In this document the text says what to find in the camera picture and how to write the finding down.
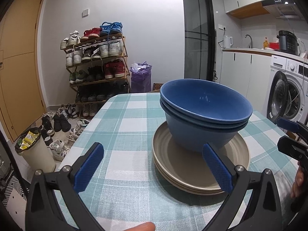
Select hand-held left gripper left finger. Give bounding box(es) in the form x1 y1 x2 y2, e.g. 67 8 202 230
25 142 105 231

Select cream ribbed plate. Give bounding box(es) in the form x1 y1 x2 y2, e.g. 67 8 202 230
153 149 241 193
154 156 231 196

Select purple plastic bag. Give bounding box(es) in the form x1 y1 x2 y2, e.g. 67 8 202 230
130 63 153 94

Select pile of scattered shoes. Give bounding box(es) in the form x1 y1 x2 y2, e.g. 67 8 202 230
40 103 87 162

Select wooden shoe rack with shoes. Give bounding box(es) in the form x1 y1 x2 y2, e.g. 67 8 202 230
60 21 130 117

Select yellow wooden door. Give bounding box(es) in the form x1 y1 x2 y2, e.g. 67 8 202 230
0 0 47 145

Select beige plates stack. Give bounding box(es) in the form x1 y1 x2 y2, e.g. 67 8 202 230
152 120 251 189

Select white base cabinet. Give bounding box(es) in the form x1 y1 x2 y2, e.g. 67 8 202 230
221 48 272 117

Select silver suitcase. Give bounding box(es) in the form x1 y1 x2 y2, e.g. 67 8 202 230
0 135 15 186

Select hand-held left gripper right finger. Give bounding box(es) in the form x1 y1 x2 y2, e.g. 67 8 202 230
200 143 283 231

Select person's left hand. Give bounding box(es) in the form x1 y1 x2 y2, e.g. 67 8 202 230
121 222 156 231

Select white washing machine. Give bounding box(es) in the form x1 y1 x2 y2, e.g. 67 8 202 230
266 54 308 126

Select black pressure cooker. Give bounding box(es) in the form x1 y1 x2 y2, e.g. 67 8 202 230
277 30 299 56

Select silver range hood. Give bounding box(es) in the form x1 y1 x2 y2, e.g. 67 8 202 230
261 0 304 20

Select person's right hand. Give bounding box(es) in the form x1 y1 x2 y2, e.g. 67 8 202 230
290 167 308 198

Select grey stick vacuum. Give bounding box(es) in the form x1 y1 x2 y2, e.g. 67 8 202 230
212 29 219 83

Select yellow green snack wrappers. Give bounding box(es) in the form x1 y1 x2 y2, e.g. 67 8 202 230
19 130 40 150

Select cream trash bin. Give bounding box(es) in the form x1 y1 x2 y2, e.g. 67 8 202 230
15 127 56 172

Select black framed glass door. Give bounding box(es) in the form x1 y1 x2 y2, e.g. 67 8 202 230
182 0 218 82

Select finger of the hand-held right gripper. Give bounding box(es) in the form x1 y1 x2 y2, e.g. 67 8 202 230
277 136 308 161
276 117 308 135

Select teal white checked tablecloth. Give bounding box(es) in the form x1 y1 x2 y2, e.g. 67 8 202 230
52 93 300 231

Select black white geometric rug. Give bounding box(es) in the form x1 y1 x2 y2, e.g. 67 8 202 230
0 173 28 208

